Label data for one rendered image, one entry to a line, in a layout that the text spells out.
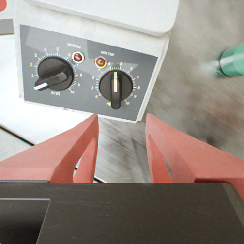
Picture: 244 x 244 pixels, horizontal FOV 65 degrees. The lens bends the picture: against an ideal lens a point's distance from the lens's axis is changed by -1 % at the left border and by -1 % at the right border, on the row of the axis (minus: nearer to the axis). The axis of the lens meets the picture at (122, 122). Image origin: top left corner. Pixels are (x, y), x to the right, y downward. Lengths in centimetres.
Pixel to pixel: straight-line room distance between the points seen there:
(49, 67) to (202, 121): 20
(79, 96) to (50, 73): 4
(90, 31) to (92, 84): 5
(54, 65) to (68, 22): 4
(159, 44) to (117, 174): 16
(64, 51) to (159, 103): 13
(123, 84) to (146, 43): 4
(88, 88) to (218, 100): 17
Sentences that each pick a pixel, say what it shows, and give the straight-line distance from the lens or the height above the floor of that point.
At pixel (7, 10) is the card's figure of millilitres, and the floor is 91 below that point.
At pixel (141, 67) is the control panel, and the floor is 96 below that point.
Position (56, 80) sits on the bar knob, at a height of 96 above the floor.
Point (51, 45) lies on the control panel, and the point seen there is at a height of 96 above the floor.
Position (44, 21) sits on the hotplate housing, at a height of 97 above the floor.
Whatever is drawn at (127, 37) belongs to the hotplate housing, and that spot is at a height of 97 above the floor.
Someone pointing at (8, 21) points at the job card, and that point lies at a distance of 26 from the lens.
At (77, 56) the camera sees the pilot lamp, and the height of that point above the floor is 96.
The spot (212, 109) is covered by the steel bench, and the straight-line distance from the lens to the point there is 28.
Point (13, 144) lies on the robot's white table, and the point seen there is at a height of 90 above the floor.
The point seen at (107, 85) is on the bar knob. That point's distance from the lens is 18.
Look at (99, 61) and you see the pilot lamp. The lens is 18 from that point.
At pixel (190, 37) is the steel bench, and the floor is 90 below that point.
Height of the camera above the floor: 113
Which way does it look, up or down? 79 degrees down
